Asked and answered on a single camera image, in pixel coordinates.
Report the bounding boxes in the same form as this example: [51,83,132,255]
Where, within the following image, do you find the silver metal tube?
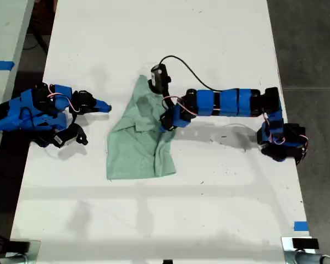
[0,254,26,264]
[293,251,330,264]

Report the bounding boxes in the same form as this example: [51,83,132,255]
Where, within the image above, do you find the short blue tape strip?
[293,221,310,232]

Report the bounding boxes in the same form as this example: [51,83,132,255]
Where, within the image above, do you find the red and white servo wire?
[47,84,81,113]
[161,96,199,117]
[262,109,309,155]

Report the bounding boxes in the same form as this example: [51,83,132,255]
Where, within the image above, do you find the white side table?
[0,0,36,178]

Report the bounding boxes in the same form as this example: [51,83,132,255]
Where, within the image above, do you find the short black camera stalk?
[161,88,180,111]
[73,123,89,146]

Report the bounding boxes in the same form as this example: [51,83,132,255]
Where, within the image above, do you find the black camera cable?
[158,55,219,92]
[19,106,58,148]

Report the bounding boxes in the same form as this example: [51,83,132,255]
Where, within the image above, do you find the pale green T-shirt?
[105,74,177,181]

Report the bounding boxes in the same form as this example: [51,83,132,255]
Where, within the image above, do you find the black camera box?
[150,63,172,94]
[53,126,81,150]

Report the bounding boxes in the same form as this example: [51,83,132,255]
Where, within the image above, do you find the small black box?
[291,238,320,250]
[8,240,31,253]

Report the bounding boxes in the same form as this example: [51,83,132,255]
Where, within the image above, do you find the long blue tape strip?
[0,60,15,72]

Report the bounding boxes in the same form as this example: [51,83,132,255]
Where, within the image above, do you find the thin black floor cable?
[24,32,49,55]

